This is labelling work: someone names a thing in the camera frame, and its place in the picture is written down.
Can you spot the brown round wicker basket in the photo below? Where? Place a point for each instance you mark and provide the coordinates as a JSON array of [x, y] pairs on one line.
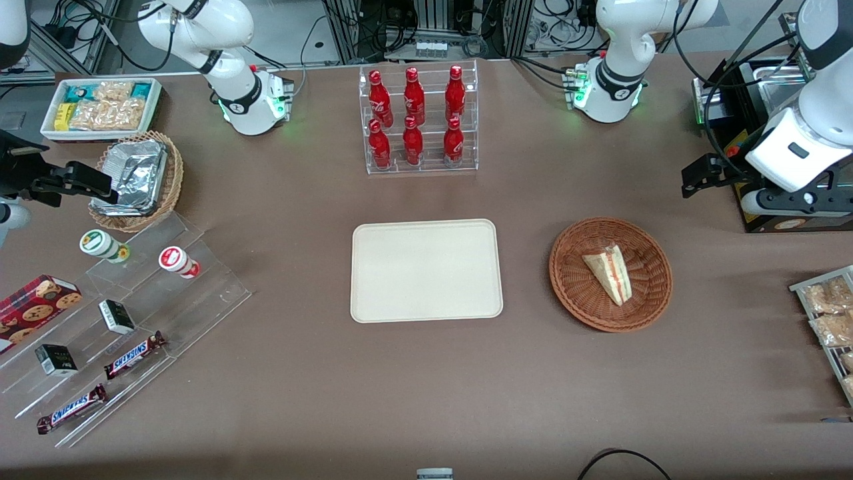
[[580, 293]]

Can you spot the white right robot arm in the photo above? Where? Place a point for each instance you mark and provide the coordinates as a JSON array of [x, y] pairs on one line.
[[241, 100]]

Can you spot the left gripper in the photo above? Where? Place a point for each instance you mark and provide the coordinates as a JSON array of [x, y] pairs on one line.
[[730, 166]]

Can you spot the brown snickers bar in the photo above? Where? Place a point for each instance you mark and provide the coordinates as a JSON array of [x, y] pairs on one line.
[[72, 408], [133, 355]]

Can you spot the clear acrylic bottle rack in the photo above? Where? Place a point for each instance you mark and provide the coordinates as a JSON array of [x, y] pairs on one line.
[[433, 110]]

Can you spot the white rectangular snack bin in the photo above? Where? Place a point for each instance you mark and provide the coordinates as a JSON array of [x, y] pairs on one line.
[[50, 133]]

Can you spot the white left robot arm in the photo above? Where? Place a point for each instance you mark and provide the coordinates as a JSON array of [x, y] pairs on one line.
[[620, 40]]

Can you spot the small black box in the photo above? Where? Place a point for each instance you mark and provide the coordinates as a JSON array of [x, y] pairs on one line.
[[116, 316], [56, 360]]

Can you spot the clear bag of fried snacks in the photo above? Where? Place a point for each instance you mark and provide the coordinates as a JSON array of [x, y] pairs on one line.
[[848, 361], [849, 385], [830, 296], [833, 330]]

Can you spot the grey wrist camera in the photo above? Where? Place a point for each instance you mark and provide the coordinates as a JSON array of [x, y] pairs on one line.
[[756, 203], [12, 220]]

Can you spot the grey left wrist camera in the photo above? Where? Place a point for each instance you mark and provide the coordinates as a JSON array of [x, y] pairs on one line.
[[756, 203]]

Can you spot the large clear cracker bag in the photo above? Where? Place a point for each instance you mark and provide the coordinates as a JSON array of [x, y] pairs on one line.
[[106, 114]]

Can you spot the beige plastic tray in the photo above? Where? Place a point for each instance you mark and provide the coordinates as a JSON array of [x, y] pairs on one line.
[[426, 270]]

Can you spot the green lidded yoghurt cup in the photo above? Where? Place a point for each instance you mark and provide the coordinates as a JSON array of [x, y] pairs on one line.
[[96, 242]]

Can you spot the aluminium equipment rack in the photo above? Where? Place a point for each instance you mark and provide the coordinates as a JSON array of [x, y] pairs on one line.
[[426, 16]]

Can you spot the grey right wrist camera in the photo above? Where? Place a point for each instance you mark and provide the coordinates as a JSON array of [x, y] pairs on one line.
[[12, 220]]

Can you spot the red cola bottle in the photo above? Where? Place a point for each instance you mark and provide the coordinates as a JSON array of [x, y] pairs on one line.
[[380, 100], [412, 143], [455, 93], [453, 141], [414, 96], [380, 148]]

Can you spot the triangular sandwich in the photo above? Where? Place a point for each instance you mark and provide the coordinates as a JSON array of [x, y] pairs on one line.
[[610, 270]]

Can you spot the red lidded yoghurt cup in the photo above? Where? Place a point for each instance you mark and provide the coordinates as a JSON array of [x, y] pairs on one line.
[[174, 258]]

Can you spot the small clear cracker bag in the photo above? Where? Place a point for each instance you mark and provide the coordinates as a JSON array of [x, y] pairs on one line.
[[113, 90]]

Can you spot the silver foil wrapped package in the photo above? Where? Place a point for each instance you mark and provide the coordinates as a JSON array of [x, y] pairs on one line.
[[136, 176]]

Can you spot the small grey device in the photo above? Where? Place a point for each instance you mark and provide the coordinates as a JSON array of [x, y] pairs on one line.
[[434, 474]]

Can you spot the yellow snack packet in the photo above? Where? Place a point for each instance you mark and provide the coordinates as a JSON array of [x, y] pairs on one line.
[[63, 116]]

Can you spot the black hot food warmer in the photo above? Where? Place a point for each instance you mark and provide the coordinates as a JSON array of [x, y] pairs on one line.
[[760, 223]]

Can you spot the aluminium frame rail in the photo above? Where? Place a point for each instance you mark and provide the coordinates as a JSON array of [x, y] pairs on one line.
[[105, 25]]

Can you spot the red cookie box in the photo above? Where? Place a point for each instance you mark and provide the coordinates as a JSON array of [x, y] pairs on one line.
[[33, 310]]

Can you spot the teal snack packet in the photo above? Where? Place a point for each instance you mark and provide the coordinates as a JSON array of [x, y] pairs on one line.
[[76, 93], [141, 90]]

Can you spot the white power strip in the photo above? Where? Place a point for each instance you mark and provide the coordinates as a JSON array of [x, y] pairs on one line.
[[431, 48]]

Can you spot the clear acrylic stepped shelf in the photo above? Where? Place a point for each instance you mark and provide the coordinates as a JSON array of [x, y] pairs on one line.
[[200, 300]]

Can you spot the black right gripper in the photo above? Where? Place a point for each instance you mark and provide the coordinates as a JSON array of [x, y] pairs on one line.
[[21, 173]]

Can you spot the tan wicker basket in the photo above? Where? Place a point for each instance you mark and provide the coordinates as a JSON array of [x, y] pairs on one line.
[[172, 180]]

